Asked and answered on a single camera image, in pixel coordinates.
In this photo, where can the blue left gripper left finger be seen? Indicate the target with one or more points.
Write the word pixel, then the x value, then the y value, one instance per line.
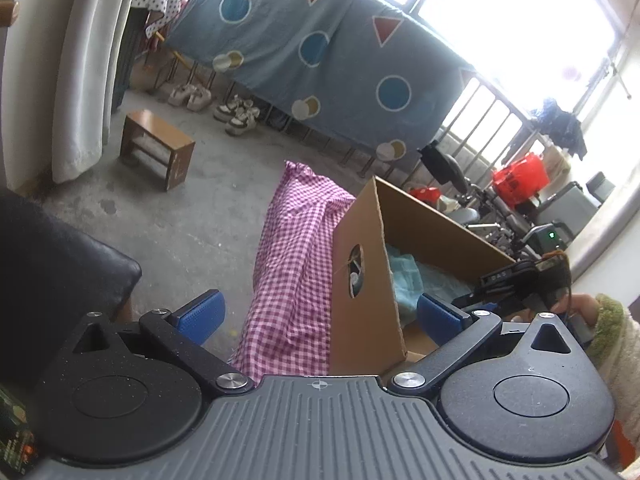
pixel 178 337

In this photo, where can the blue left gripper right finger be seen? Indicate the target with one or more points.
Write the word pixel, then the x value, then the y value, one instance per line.
pixel 458 336

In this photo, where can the teal knitted cloth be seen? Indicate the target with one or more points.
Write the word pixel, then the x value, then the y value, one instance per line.
pixel 412 278

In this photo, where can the person right hand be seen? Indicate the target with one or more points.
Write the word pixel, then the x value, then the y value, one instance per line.
pixel 582 305

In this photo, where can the wheelchair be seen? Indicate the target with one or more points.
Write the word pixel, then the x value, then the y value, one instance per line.
pixel 526 231

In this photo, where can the brown cardboard box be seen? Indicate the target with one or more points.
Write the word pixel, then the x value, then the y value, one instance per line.
pixel 366 335

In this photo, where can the pink checkered tablecloth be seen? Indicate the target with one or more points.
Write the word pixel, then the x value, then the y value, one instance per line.
pixel 288 327

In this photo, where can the red plastic bag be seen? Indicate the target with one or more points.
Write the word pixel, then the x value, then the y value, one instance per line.
pixel 520 180

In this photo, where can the black chair seat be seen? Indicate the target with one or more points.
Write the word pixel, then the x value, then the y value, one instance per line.
pixel 52 274

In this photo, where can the small wooden stool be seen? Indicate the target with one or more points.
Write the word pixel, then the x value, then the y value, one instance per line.
pixel 146 132

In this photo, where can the white green sneakers pair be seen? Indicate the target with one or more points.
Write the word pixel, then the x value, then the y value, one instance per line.
pixel 238 116

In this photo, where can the grey curtain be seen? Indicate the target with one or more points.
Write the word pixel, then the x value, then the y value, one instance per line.
pixel 58 66

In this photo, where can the blue patterned hanging blanket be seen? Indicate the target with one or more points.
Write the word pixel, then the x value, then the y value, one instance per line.
pixel 357 70

